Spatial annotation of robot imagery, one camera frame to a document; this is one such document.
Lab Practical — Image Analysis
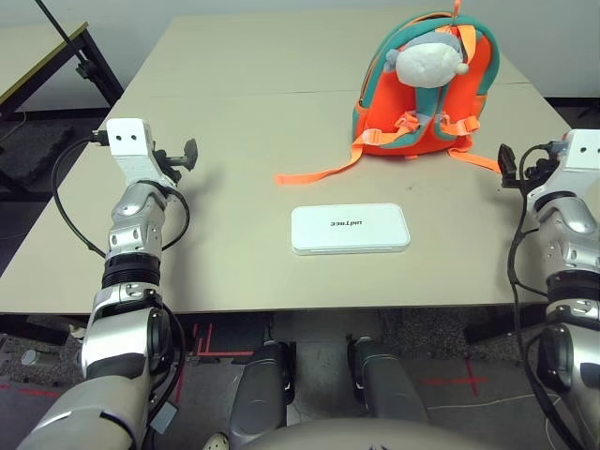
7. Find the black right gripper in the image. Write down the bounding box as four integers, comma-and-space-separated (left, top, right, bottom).
498, 143, 562, 191

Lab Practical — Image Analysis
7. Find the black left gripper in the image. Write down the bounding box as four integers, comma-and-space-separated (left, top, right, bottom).
152, 139, 199, 183

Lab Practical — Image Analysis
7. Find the orange and teal backpack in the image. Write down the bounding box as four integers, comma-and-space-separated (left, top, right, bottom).
275, 0, 503, 188

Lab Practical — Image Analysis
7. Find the grey white plush keychain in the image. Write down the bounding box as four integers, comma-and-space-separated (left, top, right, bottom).
384, 28, 470, 89

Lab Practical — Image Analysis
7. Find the white plastic pencil case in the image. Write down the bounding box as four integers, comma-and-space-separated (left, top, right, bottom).
290, 202, 412, 257

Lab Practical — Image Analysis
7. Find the black foam floor mat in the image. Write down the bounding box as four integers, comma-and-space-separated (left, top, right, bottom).
0, 122, 74, 193

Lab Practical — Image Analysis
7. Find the black clamp pole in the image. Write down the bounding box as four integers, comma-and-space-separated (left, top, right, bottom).
35, 0, 95, 79

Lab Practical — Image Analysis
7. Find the black framed side table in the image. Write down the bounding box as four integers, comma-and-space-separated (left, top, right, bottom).
0, 21, 126, 123

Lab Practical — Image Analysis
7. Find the grey robot left leg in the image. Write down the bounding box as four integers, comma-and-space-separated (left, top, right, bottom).
228, 341, 296, 446

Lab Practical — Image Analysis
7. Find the grey robot leg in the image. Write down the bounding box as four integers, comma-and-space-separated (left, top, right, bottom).
228, 341, 296, 446
345, 333, 430, 423

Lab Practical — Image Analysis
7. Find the grey robot right leg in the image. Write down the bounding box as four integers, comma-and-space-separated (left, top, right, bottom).
345, 333, 430, 423

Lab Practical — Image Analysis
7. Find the silver cylinder on floor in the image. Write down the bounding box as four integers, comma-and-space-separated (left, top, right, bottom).
21, 349, 53, 367

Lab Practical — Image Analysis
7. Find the small grey connector box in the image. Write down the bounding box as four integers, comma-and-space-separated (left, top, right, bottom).
149, 401, 180, 435

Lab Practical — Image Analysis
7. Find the beige robot torso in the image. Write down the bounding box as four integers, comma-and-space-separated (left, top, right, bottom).
233, 416, 549, 450

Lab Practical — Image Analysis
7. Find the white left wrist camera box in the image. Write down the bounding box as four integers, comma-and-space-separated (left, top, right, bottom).
105, 118, 173, 185

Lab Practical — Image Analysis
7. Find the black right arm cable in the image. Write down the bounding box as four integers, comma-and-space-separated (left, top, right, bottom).
508, 142, 582, 450

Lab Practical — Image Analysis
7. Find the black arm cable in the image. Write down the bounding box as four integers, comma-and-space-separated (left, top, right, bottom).
508, 142, 582, 450
50, 130, 191, 259

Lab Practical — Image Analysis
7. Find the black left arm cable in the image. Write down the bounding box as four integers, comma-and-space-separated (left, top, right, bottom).
50, 130, 191, 259

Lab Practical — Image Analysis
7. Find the thin white floor cable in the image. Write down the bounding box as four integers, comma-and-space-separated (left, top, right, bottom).
428, 391, 559, 412

